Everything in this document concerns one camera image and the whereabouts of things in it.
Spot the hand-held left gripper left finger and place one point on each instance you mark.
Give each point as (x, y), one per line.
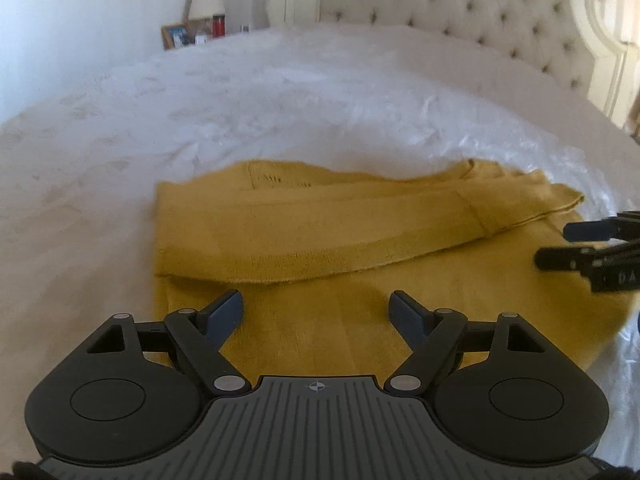
(225, 310)

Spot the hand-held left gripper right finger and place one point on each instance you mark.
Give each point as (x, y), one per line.
(405, 312)

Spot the wooden picture frame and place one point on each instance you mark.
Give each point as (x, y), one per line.
(178, 36)

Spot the tufted cream headboard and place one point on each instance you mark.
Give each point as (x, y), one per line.
(475, 10)

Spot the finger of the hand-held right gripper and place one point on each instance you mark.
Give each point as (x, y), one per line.
(560, 257)
(585, 230)

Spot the yellow knit sweater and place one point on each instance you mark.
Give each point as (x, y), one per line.
(350, 240)

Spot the small white photo frame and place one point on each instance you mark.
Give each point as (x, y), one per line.
(200, 38)

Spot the white bedspread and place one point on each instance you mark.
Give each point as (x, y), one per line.
(250, 100)

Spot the red candle jar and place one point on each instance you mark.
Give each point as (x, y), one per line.
(218, 26)

